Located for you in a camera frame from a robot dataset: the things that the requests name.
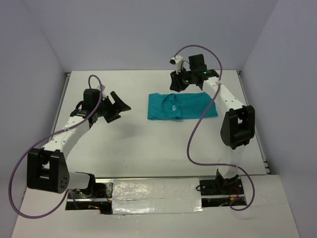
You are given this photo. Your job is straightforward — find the teal t shirt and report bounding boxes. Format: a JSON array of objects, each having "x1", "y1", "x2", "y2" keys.
[{"x1": 147, "y1": 92, "x2": 211, "y2": 120}]

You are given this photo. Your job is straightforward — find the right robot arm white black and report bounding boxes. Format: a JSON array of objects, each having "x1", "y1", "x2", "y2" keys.
[{"x1": 169, "y1": 54, "x2": 256, "y2": 194}]

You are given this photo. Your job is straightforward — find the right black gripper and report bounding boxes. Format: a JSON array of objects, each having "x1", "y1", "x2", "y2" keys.
[{"x1": 169, "y1": 66, "x2": 195, "y2": 93}]

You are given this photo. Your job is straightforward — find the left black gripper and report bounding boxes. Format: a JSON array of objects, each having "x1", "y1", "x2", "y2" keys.
[{"x1": 94, "y1": 91, "x2": 130, "y2": 123}]

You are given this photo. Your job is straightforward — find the purple cable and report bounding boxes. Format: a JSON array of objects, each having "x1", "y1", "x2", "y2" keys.
[
  {"x1": 8, "y1": 74, "x2": 104, "y2": 219},
  {"x1": 173, "y1": 45, "x2": 256, "y2": 211}
]

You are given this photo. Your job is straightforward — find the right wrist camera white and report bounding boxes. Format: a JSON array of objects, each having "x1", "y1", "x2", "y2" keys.
[{"x1": 169, "y1": 55, "x2": 184, "y2": 74}]

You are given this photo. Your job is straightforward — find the silver tape patch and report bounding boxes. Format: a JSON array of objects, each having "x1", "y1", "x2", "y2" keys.
[{"x1": 111, "y1": 178, "x2": 203, "y2": 215}]

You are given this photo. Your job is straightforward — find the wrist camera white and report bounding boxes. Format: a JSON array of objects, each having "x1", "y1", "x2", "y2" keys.
[
  {"x1": 97, "y1": 85, "x2": 108, "y2": 100},
  {"x1": 169, "y1": 55, "x2": 184, "y2": 74}
]

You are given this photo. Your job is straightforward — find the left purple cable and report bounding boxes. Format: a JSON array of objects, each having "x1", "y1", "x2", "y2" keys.
[{"x1": 8, "y1": 74, "x2": 104, "y2": 219}]

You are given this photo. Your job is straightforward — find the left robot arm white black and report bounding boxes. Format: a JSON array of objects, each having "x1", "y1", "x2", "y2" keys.
[{"x1": 27, "y1": 89, "x2": 131, "y2": 198}]

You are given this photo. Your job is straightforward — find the metal base rail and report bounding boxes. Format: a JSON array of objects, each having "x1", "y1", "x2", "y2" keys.
[{"x1": 65, "y1": 178, "x2": 247, "y2": 215}]

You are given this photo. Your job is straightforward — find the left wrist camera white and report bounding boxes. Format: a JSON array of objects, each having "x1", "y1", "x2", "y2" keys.
[{"x1": 97, "y1": 85, "x2": 108, "y2": 100}]

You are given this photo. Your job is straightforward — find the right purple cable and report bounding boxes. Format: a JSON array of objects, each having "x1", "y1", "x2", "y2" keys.
[{"x1": 173, "y1": 45, "x2": 256, "y2": 211}]

